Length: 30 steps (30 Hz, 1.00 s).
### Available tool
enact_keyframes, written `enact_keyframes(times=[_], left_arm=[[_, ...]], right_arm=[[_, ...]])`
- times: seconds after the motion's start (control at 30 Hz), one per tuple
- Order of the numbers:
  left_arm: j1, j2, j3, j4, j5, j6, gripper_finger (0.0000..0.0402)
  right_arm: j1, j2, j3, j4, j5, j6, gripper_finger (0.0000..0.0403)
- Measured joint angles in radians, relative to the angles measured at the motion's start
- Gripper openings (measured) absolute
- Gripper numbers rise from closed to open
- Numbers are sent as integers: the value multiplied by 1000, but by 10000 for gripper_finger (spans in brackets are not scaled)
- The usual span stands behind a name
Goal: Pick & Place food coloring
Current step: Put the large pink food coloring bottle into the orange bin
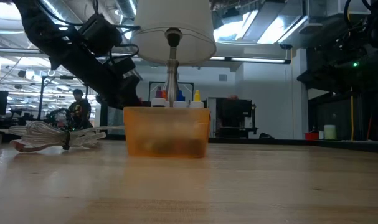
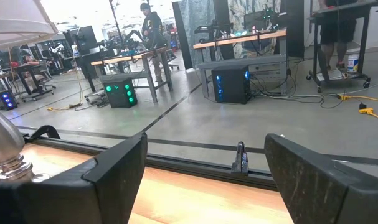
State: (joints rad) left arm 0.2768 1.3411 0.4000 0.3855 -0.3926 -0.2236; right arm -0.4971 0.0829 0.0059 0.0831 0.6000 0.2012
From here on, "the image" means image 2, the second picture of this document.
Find black frame bracket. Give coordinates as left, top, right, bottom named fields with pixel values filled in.
left=29, top=124, right=61, bottom=141
left=231, top=141, right=249, bottom=174

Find white bucket blue label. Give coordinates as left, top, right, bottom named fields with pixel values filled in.
left=346, top=54, right=360, bottom=73

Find table lamp white shade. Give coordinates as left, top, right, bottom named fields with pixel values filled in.
left=0, top=0, right=59, bottom=183

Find grey curtain partition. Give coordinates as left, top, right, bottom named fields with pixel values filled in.
left=172, top=0, right=217, bottom=71

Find black office chair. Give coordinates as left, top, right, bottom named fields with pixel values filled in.
left=20, top=60, right=57, bottom=102

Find yellow extension cord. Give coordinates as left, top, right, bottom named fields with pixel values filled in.
left=338, top=94, right=378, bottom=123

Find person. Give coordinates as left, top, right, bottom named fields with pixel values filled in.
left=318, top=0, right=357, bottom=71
left=139, top=2, right=166, bottom=83
left=19, top=54, right=48, bottom=91

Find black monitor on stand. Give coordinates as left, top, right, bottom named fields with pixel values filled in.
left=63, top=25, right=101, bottom=93

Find black computer blue lights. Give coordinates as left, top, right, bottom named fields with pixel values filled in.
left=210, top=65, right=252, bottom=105
left=0, top=90, right=18, bottom=111

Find black computer green lights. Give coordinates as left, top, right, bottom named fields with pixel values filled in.
left=103, top=77, right=138, bottom=109

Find wooden-top workbench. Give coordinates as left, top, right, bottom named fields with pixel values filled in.
left=193, top=28, right=289, bottom=96
left=90, top=46, right=174, bottom=103

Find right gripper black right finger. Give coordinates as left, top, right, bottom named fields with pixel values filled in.
left=265, top=133, right=378, bottom=224

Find yellow floor cord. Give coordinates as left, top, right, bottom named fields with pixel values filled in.
left=46, top=60, right=83, bottom=112

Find black floor cables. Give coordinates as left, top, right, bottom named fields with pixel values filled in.
left=250, top=73, right=347, bottom=110

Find black rolling desk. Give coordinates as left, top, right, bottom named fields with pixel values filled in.
left=306, top=0, right=378, bottom=93

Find black partition panel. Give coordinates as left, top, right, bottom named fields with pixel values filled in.
left=280, top=0, right=305, bottom=60

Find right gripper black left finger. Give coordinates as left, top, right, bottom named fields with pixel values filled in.
left=0, top=133, right=148, bottom=224

